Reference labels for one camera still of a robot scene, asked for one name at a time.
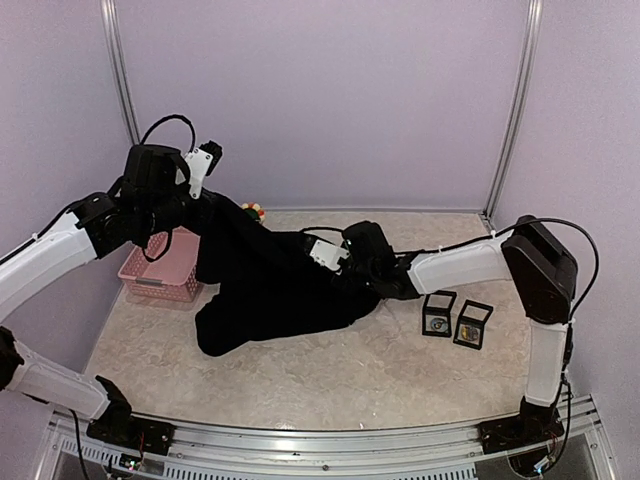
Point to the black t-shirt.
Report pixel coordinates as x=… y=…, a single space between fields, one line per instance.
x=269 y=288

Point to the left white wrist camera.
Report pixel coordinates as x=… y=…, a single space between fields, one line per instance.
x=201 y=162

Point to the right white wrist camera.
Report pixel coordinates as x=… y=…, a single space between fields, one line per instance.
x=328 y=255

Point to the front aluminium rail base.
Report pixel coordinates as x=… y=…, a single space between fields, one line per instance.
x=446 y=451

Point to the black display box right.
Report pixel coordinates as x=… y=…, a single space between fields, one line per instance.
x=471 y=323

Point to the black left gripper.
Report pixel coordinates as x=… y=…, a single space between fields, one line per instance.
x=199 y=221

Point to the left aluminium frame post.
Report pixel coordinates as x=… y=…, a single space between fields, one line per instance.
x=117 y=61

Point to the pink plastic basket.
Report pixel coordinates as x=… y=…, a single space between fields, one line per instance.
x=166 y=269

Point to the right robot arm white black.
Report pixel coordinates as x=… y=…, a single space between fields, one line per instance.
x=544 y=274

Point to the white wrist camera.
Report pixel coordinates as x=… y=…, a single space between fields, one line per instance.
x=201 y=162
x=328 y=255

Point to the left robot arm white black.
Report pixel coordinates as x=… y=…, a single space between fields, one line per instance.
x=160 y=190

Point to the black display box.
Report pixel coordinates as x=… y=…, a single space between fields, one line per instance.
x=471 y=323
x=437 y=314

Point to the black display box left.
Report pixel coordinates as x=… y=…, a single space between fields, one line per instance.
x=437 y=314

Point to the aluminium frame post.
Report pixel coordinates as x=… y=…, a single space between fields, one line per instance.
x=117 y=61
x=517 y=108

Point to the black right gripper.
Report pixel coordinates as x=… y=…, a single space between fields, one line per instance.
x=348 y=287

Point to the right aluminium frame post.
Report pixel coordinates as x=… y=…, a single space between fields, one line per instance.
x=517 y=108

